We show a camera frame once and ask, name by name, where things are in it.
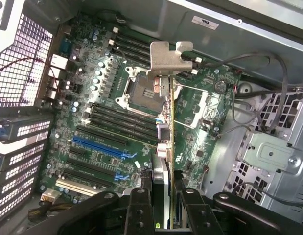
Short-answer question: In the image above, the long black expansion slot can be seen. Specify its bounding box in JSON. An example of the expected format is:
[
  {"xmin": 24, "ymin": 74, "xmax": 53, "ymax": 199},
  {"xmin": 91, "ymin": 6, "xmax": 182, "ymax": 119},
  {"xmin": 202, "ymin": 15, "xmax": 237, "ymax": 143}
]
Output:
[
  {"xmin": 61, "ymin": 168, "xmax": 113, "ymax": 189},
  {"xmin": 67, "ymin": 158, "xmax": 117, "ymax": 178},
  {"xmin": 76, "ymin": 125, "xmax": 129, "ymax": 145}
]

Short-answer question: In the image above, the green motherboard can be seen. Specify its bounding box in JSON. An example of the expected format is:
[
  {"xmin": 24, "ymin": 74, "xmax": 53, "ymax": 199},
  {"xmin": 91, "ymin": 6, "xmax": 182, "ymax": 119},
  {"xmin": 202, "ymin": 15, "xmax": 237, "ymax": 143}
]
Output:
[{"xmin": 38, "ymin": 14, "xmax": 242, "ymax": 204}]

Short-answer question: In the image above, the white PCI expansion slot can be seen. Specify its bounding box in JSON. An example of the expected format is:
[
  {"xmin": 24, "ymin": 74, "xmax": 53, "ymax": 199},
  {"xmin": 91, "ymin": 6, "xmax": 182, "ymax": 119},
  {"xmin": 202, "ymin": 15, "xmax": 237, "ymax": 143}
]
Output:
[{"xmin": 55, "ymin": 178, "xmax": 99, "ymax": 196}]

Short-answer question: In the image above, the blue expansion slot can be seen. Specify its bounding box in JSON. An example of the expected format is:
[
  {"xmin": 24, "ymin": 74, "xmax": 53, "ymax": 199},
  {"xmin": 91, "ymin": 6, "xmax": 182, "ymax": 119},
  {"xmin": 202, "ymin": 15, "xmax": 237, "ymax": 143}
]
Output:
[{"xmin": 72, "ymin": 136, "xmax": 125, "ymax": 159}]

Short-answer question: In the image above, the silver disk bay cage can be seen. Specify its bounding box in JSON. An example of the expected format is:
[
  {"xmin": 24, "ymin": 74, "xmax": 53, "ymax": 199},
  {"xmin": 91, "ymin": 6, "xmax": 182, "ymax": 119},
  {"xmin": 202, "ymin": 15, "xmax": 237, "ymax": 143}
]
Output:
[{"xmin": 229, "ymin": 93, "xmax": 303, "ymax": 211}]

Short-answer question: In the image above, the CPU socket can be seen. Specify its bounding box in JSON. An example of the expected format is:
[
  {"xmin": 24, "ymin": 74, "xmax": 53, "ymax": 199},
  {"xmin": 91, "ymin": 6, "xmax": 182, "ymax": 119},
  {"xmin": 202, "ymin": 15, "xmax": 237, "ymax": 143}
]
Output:
[{"xmin": 116, "ymin": 66, "xmax": 171, "ymax": 116}]

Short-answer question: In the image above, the coin cell battery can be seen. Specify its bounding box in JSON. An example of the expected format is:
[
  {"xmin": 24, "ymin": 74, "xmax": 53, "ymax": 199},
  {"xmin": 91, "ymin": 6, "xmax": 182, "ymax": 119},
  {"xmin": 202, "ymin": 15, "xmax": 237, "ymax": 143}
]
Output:
[{"xmin": 213, "ymin": 80, "xmax": 227, "ymax": 93}]

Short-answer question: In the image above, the black open PC case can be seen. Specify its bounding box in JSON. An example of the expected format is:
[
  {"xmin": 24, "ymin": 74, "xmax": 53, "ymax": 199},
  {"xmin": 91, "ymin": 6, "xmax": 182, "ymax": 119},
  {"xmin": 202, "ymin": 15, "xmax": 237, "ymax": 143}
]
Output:
[{"xmin": 0, "ymin": 0, "xmax": 303, "ymax": 235}]

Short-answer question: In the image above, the braided black yellow power cable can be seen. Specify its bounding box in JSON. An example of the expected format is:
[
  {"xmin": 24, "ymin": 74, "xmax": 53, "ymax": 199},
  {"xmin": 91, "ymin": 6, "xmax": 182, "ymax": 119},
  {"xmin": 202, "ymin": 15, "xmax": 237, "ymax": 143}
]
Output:
[{"xmin": 27, "ymin": 189, "xmax": 77, "ymax": 221}]

